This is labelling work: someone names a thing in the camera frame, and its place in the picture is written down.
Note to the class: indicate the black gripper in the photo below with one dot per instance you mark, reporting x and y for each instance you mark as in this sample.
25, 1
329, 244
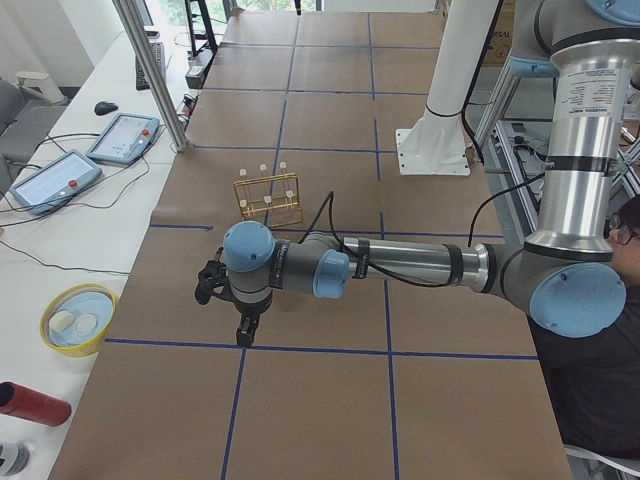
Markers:
249, 311

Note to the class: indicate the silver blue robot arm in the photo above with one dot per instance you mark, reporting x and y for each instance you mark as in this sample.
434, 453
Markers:
561, 276

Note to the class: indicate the yellow bowl with blue plate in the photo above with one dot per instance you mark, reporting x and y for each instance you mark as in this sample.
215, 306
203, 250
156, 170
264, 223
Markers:
75, 323

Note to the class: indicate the far blue teach pendant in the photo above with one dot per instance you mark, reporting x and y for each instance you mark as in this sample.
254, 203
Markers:
124, 139

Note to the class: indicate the blue teach pendant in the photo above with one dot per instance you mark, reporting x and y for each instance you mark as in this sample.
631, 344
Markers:
124, 139
56, 184

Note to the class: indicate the near blue teach pendant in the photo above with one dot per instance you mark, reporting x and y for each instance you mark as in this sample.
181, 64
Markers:
56, 184

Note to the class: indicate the red cylinder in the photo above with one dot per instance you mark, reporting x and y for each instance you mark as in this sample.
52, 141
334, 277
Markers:
28, 404

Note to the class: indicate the black computer mouse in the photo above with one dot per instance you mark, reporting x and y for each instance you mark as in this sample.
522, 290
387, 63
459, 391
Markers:
104, 107

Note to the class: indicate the grey tape roll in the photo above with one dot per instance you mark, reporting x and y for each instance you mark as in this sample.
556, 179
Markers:
14, 458

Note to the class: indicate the person in black shirt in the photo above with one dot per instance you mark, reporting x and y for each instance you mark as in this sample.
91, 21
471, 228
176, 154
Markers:
593, 382

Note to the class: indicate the cardboard box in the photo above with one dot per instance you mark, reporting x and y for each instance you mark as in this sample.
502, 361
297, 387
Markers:
501, 41

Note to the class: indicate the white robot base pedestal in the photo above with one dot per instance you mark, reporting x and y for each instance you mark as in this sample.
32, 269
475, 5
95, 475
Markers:
435, 145

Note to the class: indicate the aluminium frame post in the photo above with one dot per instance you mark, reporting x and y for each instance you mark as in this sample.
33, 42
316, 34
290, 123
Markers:
132, 23

